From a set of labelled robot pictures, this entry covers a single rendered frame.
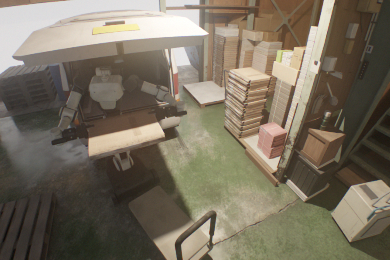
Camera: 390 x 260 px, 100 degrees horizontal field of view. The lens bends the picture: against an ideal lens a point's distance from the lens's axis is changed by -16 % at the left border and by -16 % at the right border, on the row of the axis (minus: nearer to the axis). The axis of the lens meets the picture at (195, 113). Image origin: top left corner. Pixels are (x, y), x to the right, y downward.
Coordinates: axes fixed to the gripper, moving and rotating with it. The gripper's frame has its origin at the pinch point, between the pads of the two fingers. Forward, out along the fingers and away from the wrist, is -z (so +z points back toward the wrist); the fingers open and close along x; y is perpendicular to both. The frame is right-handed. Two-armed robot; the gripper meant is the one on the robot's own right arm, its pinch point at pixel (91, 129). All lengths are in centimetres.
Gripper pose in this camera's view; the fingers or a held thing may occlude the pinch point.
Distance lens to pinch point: 150.9
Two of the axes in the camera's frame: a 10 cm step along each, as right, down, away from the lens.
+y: 4.2, 4.7, -7.8
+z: -9.1, 2.1, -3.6
